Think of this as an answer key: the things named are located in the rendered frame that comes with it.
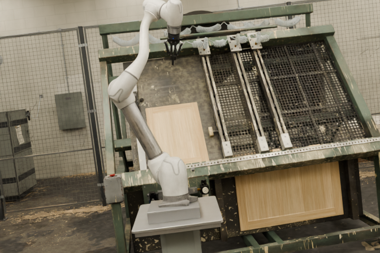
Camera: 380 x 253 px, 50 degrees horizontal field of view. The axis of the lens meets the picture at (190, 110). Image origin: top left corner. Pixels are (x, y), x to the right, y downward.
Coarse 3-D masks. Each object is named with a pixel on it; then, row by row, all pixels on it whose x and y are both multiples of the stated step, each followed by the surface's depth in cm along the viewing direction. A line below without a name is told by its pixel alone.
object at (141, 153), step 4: (136, 84) 349; (136, 88) 346; (140, 148) 316; (140, 152) 313; (144, 152) 313; (140, 156) 312; (144, 156) 312; (140, 160) 310; (144, 160) 310; (140, 164) 308; (144, 164) 308; (140, 168) 306; (144, 168) 306
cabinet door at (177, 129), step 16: (160, 112) 336; (176, 112) 337; (192, 112) 337; (160, 128) 328; (176, 128) 329; (192, 128) 329; (160, 144) 320; (176, 144) 321; (192, 144) 321; (192, 160) 313; (208, 160) 314
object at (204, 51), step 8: (200, 48) 363; (208, 48) 364; (200, 56) 369; (208, 64) 358; (208, 72) 358; (208, 80) 349; (208, 88) 348; (216, 96) 340; (216, 104) 340; (216, 112) 331; (216, 120) 330; (224, 128) 323; (224, 136) 322; (224, 144) 316; (224, 152) 312
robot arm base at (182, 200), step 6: (168, 198) 236; (174, 198) 235; (180, 198) 236; (186, 198) 238; (192, 198) 240; (162, 204) 236; (168, 204) 235; (174, 204) 235; (180, 204) 234; (186, 204) 233
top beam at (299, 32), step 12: (240, 36) 373; (252, 36) 374; (276, 36) 375; (288, 36) 375; (300, 36) 377; (312, 36) 380; (324, 36) 383; (120, 48) 362; (132, 48) 362; (156, 48) 363; (192, 48) 366; (216, 48) 371; (228, 48) 374; (108, 60) 360; (120, 60) 363; (132, 60) 366
